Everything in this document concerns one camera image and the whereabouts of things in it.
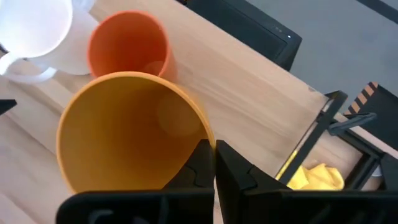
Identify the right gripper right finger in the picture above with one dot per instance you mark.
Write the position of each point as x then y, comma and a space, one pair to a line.
233, 174

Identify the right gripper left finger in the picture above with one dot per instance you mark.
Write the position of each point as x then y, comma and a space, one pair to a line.
199, 174

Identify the yellow plastic cup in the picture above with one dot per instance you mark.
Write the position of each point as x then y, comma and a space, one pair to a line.
124, 140

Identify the orange plastic cup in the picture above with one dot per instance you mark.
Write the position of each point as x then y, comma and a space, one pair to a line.
130, 43

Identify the wooden shelf with black legs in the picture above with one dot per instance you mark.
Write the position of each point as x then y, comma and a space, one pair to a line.
248, 93

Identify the yellow cloth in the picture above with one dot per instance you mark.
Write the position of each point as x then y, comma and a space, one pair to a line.
323, 180

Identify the black orange hazard strip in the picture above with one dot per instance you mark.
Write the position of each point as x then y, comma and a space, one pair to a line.
362, 99

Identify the black computer tower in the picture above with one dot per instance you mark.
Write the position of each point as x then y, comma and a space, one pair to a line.
248, 25

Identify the black frame clamp lever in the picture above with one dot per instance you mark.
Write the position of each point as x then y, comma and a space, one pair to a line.
354, 121

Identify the black aluminium table frame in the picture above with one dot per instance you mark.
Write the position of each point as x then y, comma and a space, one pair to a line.
370, 155

